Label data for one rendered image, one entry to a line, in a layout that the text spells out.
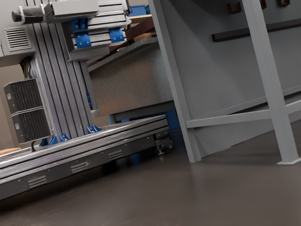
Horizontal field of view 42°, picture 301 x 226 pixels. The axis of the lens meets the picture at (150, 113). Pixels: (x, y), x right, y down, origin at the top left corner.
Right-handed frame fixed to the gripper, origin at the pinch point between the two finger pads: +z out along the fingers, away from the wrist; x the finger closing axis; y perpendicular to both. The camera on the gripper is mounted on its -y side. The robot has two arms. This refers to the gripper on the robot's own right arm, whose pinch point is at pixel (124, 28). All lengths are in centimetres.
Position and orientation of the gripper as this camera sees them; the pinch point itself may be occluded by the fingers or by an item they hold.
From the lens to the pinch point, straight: 278.1
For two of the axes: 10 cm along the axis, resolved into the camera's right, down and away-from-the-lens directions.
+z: 2.5, 9.7, 0.4
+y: 8.2, -2.3, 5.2
